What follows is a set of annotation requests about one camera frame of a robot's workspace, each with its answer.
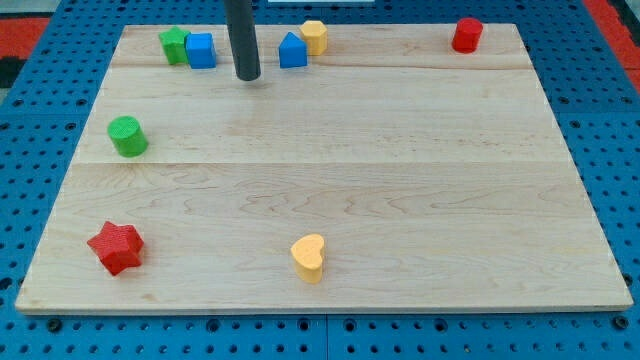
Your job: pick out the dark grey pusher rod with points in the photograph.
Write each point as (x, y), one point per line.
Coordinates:
(243, 40)

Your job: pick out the blue cube block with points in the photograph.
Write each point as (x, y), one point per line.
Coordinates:
(200, 50)

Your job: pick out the blue house-shaped block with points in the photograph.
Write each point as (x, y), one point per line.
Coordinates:
(292, 52)

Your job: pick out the green star block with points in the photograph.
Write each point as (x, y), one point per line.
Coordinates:
(173, 45)

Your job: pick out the yellow hexagon block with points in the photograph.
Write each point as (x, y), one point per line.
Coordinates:
(315, 34)

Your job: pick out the green cylinder block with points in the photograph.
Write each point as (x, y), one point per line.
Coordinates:
(127, 136)

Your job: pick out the light wooden board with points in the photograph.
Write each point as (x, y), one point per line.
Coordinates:
(440, 181)

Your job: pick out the yellow heart block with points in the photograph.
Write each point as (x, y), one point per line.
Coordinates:
(308, 254)

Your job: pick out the red cylinder block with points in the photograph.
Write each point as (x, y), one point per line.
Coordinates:
(467, 35)

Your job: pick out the red star block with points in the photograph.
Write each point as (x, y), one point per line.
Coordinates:
(118, 247)

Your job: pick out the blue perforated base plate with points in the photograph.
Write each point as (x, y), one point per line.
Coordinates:
(587, 85)

